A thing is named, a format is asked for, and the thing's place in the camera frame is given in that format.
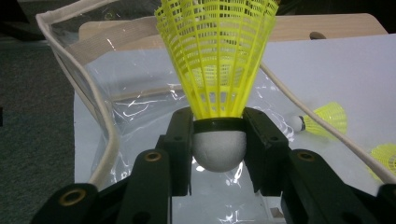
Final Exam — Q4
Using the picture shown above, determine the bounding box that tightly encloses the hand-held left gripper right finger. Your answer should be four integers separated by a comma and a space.
242, 106, 291, 198

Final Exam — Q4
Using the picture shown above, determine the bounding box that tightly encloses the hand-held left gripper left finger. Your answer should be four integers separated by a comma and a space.
157, 106, 194, 198

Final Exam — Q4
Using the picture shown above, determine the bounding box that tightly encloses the yellow shuttlecock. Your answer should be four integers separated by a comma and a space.
290, 102, 348, 140
367, 143, 396, 181
154, 0, 279, 174

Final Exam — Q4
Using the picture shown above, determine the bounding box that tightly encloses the clear plastic bag beige trim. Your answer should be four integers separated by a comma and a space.
35, 0, 396, 224

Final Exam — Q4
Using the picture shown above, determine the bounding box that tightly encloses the white table sheet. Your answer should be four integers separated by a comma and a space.
73, 33, 396, 224

